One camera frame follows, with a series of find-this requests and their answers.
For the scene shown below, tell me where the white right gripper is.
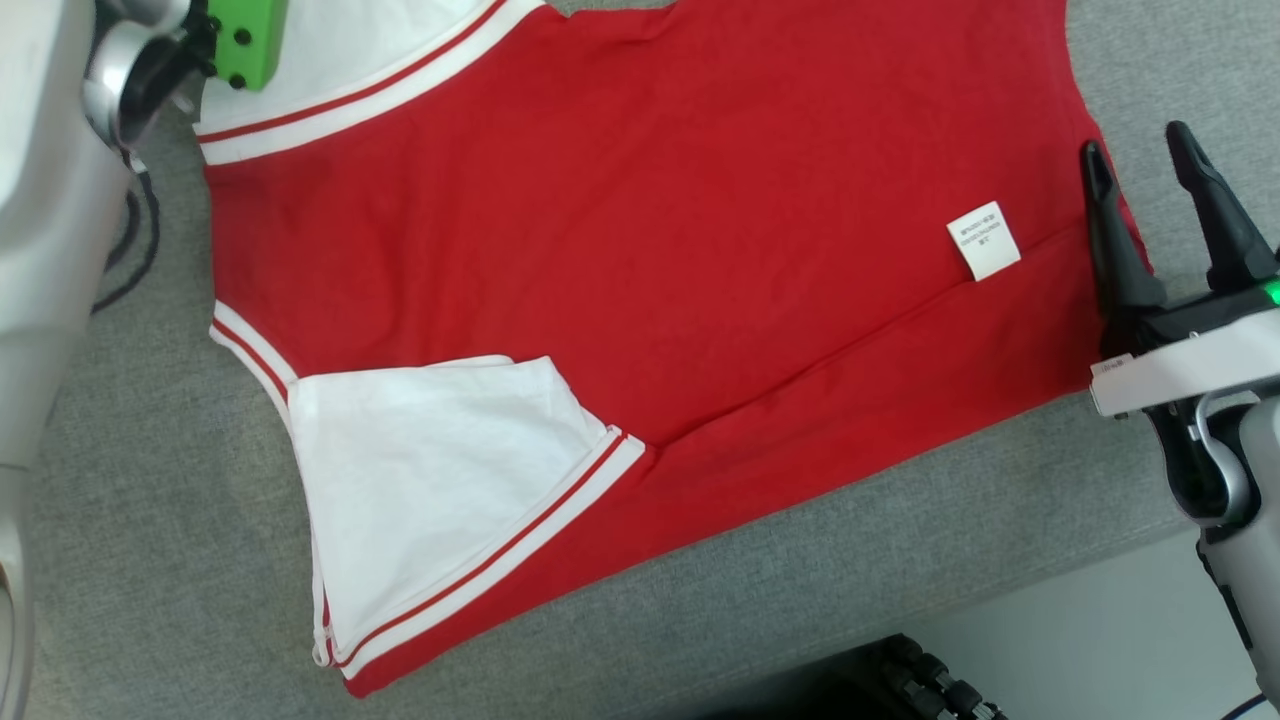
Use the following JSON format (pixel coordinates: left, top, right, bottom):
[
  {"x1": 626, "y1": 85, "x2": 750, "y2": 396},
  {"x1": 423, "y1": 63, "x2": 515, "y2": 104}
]
[{"x1": 1080, "y1": 120, "x2": 1280, "y2": 418}]

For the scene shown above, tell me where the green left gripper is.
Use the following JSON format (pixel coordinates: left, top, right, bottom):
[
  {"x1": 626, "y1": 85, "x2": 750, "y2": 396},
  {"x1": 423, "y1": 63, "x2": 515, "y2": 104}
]
[{"x1": 205, "y1": 0, "x2": 291, "y2": 93}]

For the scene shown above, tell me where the red jersey with number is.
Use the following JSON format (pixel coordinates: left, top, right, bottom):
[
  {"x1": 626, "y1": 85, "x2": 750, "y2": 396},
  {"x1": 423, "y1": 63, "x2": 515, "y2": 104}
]
[{"x1": 193, "y1": 0, "x2": 1151, "y2": 698}]

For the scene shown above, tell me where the grey fabric sofa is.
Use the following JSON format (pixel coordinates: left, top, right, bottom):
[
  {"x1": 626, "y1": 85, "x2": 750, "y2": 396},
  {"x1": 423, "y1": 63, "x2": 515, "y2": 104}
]
[{"x1": 20, "y1": 0, "x2": 1280, "y2": 720}]

